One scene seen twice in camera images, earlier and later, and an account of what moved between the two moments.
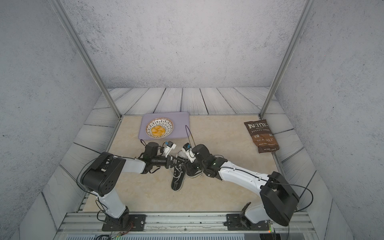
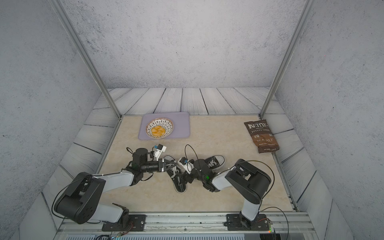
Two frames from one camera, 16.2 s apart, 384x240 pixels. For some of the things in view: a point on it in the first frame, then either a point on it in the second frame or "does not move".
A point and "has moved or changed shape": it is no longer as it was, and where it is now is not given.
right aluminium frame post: x=288 y=56 does not move
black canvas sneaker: x=179 y=176 has moved or changed shape
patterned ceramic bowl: x=159 y=128 does not move
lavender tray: x=164 y=125 does not move
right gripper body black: x=193 y=167 -> x=188 y=177
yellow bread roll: x=158 y=130 does not move
